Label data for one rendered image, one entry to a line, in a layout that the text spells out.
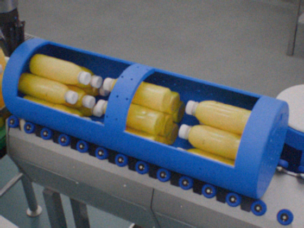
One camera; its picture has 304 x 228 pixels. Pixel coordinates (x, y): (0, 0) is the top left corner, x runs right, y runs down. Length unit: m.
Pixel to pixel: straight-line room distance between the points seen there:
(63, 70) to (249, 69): 2.39
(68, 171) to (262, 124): 0.73
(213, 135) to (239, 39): 2.89
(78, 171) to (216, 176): 0.54
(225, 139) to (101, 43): 2.96
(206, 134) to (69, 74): 0.50
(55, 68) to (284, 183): 0.80
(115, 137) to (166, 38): 2.82
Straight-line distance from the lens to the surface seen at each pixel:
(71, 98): 1.60
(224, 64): 3.88
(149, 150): 1.43
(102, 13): 4.74
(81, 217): 2.26
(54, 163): 1.76
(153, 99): 1.46
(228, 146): 1.37
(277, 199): 1.53
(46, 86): 1.64
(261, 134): 1.30
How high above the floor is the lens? 2.02
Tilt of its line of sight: 37 degrees down
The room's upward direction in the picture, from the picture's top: 3 degrees counter-clockwise
